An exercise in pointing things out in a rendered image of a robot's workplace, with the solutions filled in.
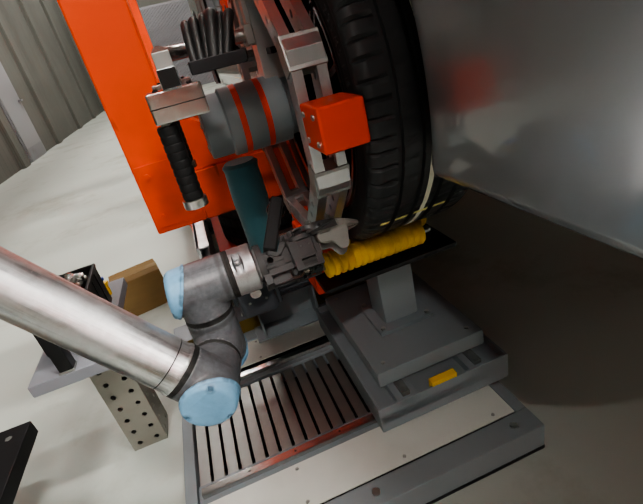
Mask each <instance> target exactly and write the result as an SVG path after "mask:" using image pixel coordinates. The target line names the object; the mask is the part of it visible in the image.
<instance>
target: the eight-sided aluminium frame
mask: <svg viewBox="0 0 643 504"><path fill-rule="evenodd" d="M253 1H254V3H255V5H256V7H257V9H258V11H259V13H260V15H261V18H262V20H263V22H264V24H265V26H266V28H267V30H268V33H269V35H270V37H271V39H272V41H273V43H274V45H275V47H276V50H277V53H278V56H279V59H280V62H281V65H282V68H283V71H284V74H285V77H286V79H287V83H288V87H289V91H290V95H291V99H292V103H293V107H294V111H295V115H296V119H297V123H298V127H299V131H300V135H301V140H302V144H303V148H304V152H305V156H306V160H307V164H308V172H309V179H310V191H309V190H308V189H307V187H306V186H305V184H304V181H303V179H302V177H301V175H300V172H299V170H298V168H297V166H296V163H295V161H294V159H293V156H292V154H291V152H290V150H289V147H288V145H287V143H286V141H284V142H281V143H277V144H275V145H271V146H267V147H264V148H262V151H264V153H265V155H266V157H267V160H268V162H269V165H270V167H271V169H272V172H273V174H274V177H275V179H276V181H277V184H278V186H279V189H280V191H281V193H282V196H283V201H284V203H285V205H286V207H287V209H288V211H289V213H290V214H291V212H292V214H293V216H294V217H295V218H296V219H297V220H298V222H299V223H300V224H301V225H302V226H304V225H307V224H309V223H312V222H315V221H318V220H323V219H329V218H341V217H342V213H343V209H344V205H345V201H346V197H347V193H348V189H350V188H351V186H350V164H349V163H348V161H347V159H346V154H345V150H344V151H340V152H337V153H334V154H331V155H329V158H327V159H324V160H323V159H322V155H321V152H319V151H318V150H316V149H314V148H312V147H310V146H309V144H308V140H307V135H306V131H305V127H304V123H303V119H302V115H301V110H300V104H301V103H304V102H307V101H309V98H308V94H307V89H306V85H305V81H304V75H307V74H311V77H312V81H313V86H314V90H315V95H316V99H318V98H321V97H325V96H328V95H332V94H333V90H332V85H331V80H330V75H329V70H328V65H327V64H328V62H329V60H328V57H327V54H326V51H325V48H324V45H323V42H322V39H321V36H320V33H319V30H318V27H315V26H314V24H313V22H312V20H311V18H310V16H309V14H308V12H307V10H306V8H305V7H304V5H303V3H302V1H301V0H279V1H280V3H281V5H282V7H283V9H284V11H285V13H286V15H287V17H288V19H289V21H290V23H291V25H292V27H293V29H294V31H295V32H293V33H289V31H288V29H287V27H286V24H285V22H284V20H283V18H282V16H281V14H280V12H279V10H278V8H277V6H276V4H275V2H274V0H253ZM227 4H228V7H229V8H231V9H232V10H233V11H234V21H233V25H234V30H236V28H238V27H240V25H239V22H238V18H237V15H236V11H235V7H234V4H233V0H227ZM237 46H238V47H239V48H244V47H245V46H244V47H241V45H237ZM245 48H246V50H247V54H248V61H247V62H244V63H240V64H237V68H238V70H239V72H240V74H241V77H242V81H246V80H249V79H251V76H250V72H254V71H256V73H257V76H258V77H260V74H259V70H258V66H257V62H256V59H255V55H254V51H253V48H252V46H248V47H245ZM277 147H278V148H279V150H280V152H281V155H282V157H283V159H284V162H285V164H286V166H287V169H288V171H289V173H290V176H291V178H292V180H293V183H294V185H295V187H296V188H293V189H290V188H289V186H288V184H287V181H286V179H285V177H284V174H283V172H282V170H281V167H280V165H279V163H278V160H277V158H276V156H275V153H274V151H273V148H277ZM327 196H328V197H327ZM326 202H327V203H326ZM303 206H307V208H308V211H307V210H306V209H305V208H304V207H303Z"/></svg>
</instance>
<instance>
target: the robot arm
mask: <svg viewBox="0 0 643 504"><path fill-rule="evenodd" d="M266 212H267V215H268V218H267V225H266V231H265V238H264V244H263V253H261V251H260V248H259V246H258V244H257V245H254V246H251V249H250V248H249V245H248V244H247V243H245V244H242V245H239V246H236V247H233V248H230V249H227V250H225V251H222V252H219V253H216V254H213V255H210V256H207V257H204V258H201V259H198V260H196V261H193V262H190V263H187V264H184V265H183V264H181V265H180V266H178V267H176V268H173V269H171V270H168V271H167V272H166V273H165V274H164V277H163V282H164V289H165V294H166V298H167V301H168V305H169V308H170V311H171V313H172V315H173V317H174V318H175V319H177V320H181V319H182V318H184V320H185V322H186V325H187V327H188V329H189V331H190V334H191V336H192V338H193V341H194V344H193V343H188V342H186V341H184V340H183V339H181V338H179V337H177V336H175V335H173V334H171V333H169V332H167V331H165V330H163V329H161V328H159V327H157V326H155V325H153V324H151V323H149V322H147V321H145V320H144V319H142V318H140V317H138V316H136V315H134V314H132V313H130V312H128V311H126V310H124V309H122V308H120V307H118V306H116V305H114V304H112V303H110V302H108V301H107V300H105V299H103V298H101V297H99V296H97V295H95V294H93V293H91V292H89V291H87V290H85V289H83V288H81V287H79V286H77V285H75V284H73V283H71V282H69V281H68V280H66V279H64V278H62V277H60V276H58V275H56V274H54V273H52V272H50V271H48V270H46V269H44V268H42V267H40V266H38V265H36V264H34V263H32V262H30V261H29V260H27V259H25V258H23V257H21V256H19V255H17V254H15V253H13V252H11V251H9V250H7V249H5V248H3V247H1V246H0V320H3V321H5V322H7V323H9V324H11V325H14V326H16V327H18V328H20V329H22V330H25V331H27V332H29V333H31V334H33V335H36V336H38V337H40V338H42V339H44V340H46V341H49V342H51V343H53V344H55V345H57V346H60V347H62V348H64V349H66V350H68V351H71V352H73V353H75V354H77V355H79V356H82V357H84V358H86V359H88V360H90V361H93V362H95V363H97V364H99V365H101V366H103V367H106V368H108V369H110V370H112V371H114V372H117V373H119V374H121V375H123V376H125V377H128V378H130V379H132V380H134V381H136V382H139V383H141V384H143V385H145V386H147V387H150V388H152V389H154V390H156V391H158V392H160V393H161V394H162V395H163V396H166V397H168V398H170V399H172V400H174V401H177V402H179V404H178V407H179V411H180V413H181V415H182V417H183V418H184V419H185V420H186V421H187V422H189V423H191V424H194V425H197V426H213V425H217V424H220V423H222V422H224V421H226V420H227V419H229V418H230V417H231V416H232V415H233V414H234V413H235V411H236V409H237V407H238V403H239V397H240V394H241V387H240V376H241V366H242V365H243V364H244V362H245V361H246V359H247V357H248V343H247V339H246V337H245V335H244V334H243V332H242V329H241V327H240V324H239V321H238V319H237V316H236V313H235V311H234V308H233V306H232V303H231V300H233V299H235V298H238V297H241V296H243V295H246V294H249V293H251V292H254V291H257V290H259V289H262V288H263V284H262V281H263V282H265V283H266V286H267V288H268V291H270V290H272V289H275V288H278V287H281V286H283V285H286V284H289V283H291V282H294V281H297V282H301V281H304V280H306V279H309V278H312V277H314V276H317V275H320V274H322V271H323V267H324V263H325V259H324V257H323V255H322V254H323V251H322V250H325V249H329V248H331V249H333V250H334V251H335V252H336V253H337V254H339V255H342V254H345V253H346V252H347V250H348V246H349V244H350V240H349V234H348V230H350V229H351V228H353V227H355V226H356V225H358V223H359V222H358V220H357V219H350V218H329V219H323V220H318V221H315V222H312V223H309V224H307V225H304V226H300V227H297V228H294V229H292V230H290V231H288V232H287V233H286V234H285V235H281V236H280V240H279V246H278V251H277V245H278V238H279V231H280V224H281V218H282V217H283V216H284V214H285V207H284V205H283V198H282V197H277V196H272V197H271V199H270V203H269V204H268V206H267V209H266ZM269 262H273V263H269ZM315 273H316V274H315ZM312 274H314V275H312Z"/></svg>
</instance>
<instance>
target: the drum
mask: <svg viewBox="0 0 643 504"><path fill-rule="evenodd" d="M205 96H206V100H207V103H208V106H209V109H210V111H209V112H208V113H205V114H201V115H198V118H199V121H200V124H201V125H200V128H201V129H202V130H203V133H204V135H205V138H206V141H207V144H208V145H207V147H208V150H209V151H210V153H211V154H212V157H213V158H214V159H218V158H221V157H224V156H228V155H231V154H234V153H235V154H236V155H237V156H238V155H241V154H244V153H248V152H252V151H254V150H258V149H261V148H264V147H267V146H271V145H275V144H277V143H281V142H284V141H287V140H291V139H293V138H294V133H297V132H300V131H299V127H298V123H297V119H296V115H295V111H294V107H293V103H292V99H291V95H290V91H289V87H288V83H287V79H286V77H285V76H284V77H280V78H279V77H278V76H274V77H270V78H266V79H265V78H264V77H263V76H261V77H257V78H253V79H249V80H246V81H242V82H239V83H235V84H230V85H227V86H224V87H220V88H216V89H215V92H214V93H210V94H206V95H205Z"/></svg>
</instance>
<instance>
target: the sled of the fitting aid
mask: <svg viewBox="0 0 643 504"><path fill-rule="evenodd" d="M315 309H316V313H317V316H318V320H319V323H320V326H321V328H322V330H323V331H324V333H325V335H326V337H327V338H328V340H329V342H330V343H331V345H332V347H333V348H334V350H335V352H336V353H337V355H338V357H339V358H340V360H341V362H342V364H343V365H344V367H345V369H346V370H347V372H348V374H349V375H350V377H351V379H352V380H353V382H354V384H355V385H356V387H357V389H358V390H359V392H360V394H361V396H362V397H363V399H364V401H365V402H366V404H367V406H368V407H369V409H370V411H371V412H372V414H373V416H374V417H375V419H376V421H377V423H378V424H379V426H380V428H381V429H382V431H383V432H386V431H389V430H391V429H393V428H395V427H397V426H400V425H402V424H404V423H406V422H408V421H411V420H413V419H415V418H417V417H419V416H422V415H424V414H426V413H428V412H430V411H433V410H435V409H437V408H439V407H441V406H444V405H446V404H448V403H450V402H452V401H455V400H457V399H459V398H461V397H463V396H466V395H468V394H470V393H472V392H474V391H477V390H479V389H481V388H483V387H485V386H488V385H490V384H492V383H494V382H496V381H499V380H501V379H503V378H505V377H507V376H508V354H507V353H506V352H505V351H504V350H503V349H501V348H500V347H499V346H498V345H497V344H495V343H494V342H493V341H492V340H491V339H489V338H488V337H487V336H486V335H485V334H484V333H483V337H484V343H482V344H480V345H478V346H476V347H473V348H471V349H469V350H466V351H464V352H462V353H459V354H457V355H455V356H452V357H450V358H448V359H446V360H443V361H441V362H439V363H436V364H434V365H432V366H429V367H427V368H425V369H422V370H420V371H418V372H416V373H413V374H411V375H409V376H406V377H404V378H402V379H399V380H397V381H395V382H392V383H390V384H388V385H386V386H383V387H379V385H378V384H377V382H376V381H375V379H374V378H373V376H372V375H371V373H370V372H369V370H368V369H367V367H366V366H365V364H364V363H363V361H362V360H361V358H360V357H359V355H358V354H357V352H356V351H355V349H354V348H353V346H352V345H351V343H350V342H349V340H348V339H347V337H346V336H345V334H344V333H343V331H342V330H341V328H340V327H339V325H338V324H337V322H336V321H335V319H334V318H333V316H332V315H331V313H330V312H329V310H328V309H327V305H326V304H325V305H323V306H320V307H318V308H315Z"/></svg>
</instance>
